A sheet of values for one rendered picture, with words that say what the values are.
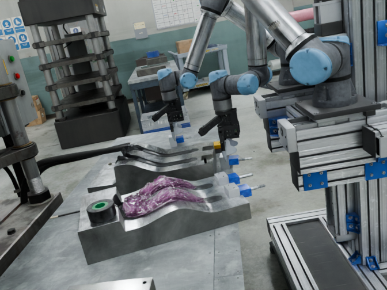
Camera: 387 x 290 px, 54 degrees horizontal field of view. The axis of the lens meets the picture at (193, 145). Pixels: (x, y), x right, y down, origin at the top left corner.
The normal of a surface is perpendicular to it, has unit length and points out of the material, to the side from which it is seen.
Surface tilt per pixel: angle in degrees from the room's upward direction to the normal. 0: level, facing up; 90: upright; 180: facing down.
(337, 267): 0
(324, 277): 0
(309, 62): 96
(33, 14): 90
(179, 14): 90
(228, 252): 0
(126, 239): 90
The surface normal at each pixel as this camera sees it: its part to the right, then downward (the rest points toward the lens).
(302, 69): -0.54, 0.45
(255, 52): -0.29, 0.38
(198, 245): -0.18, -0.93
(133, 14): 0.08, 0.29
